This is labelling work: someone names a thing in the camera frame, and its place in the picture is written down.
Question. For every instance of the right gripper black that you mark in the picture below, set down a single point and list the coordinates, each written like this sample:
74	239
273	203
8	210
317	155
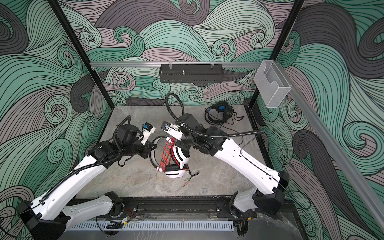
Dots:
184	144

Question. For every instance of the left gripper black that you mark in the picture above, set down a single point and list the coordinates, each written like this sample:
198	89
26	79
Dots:
149	147

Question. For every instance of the white black headphones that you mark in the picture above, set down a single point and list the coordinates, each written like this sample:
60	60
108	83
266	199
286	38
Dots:
174	163

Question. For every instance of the black blue headphones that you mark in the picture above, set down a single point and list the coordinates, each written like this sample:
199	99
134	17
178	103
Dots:
220	107

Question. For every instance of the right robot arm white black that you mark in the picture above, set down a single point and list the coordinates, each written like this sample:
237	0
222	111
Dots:
268	193

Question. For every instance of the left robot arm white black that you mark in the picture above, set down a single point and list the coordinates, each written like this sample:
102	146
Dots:
49	216

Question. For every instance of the black perforated metal tray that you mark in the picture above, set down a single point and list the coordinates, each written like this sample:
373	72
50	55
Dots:
199	74

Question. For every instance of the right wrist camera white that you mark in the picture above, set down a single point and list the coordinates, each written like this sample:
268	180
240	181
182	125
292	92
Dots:
172	130

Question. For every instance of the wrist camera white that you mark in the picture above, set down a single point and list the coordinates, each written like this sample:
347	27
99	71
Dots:
172	130
147	130

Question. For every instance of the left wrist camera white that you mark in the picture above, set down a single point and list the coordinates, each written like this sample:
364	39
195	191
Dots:
147	130

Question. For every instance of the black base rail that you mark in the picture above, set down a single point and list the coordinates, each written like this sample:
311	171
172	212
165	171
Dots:
219	206

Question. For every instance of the white slotted cable duct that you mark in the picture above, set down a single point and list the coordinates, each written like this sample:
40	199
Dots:
152	225

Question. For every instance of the aluminium rail back wall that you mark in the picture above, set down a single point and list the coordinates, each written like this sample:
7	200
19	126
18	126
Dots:
139	64

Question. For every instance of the aluminium rail wall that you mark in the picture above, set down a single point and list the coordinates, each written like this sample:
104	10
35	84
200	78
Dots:
309	106
139	64

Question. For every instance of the clear plastic wall bin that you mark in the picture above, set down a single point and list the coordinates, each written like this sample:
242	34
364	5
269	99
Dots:
272	83

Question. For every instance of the aluminium rail right wall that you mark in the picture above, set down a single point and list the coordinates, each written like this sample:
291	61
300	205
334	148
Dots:
309	106

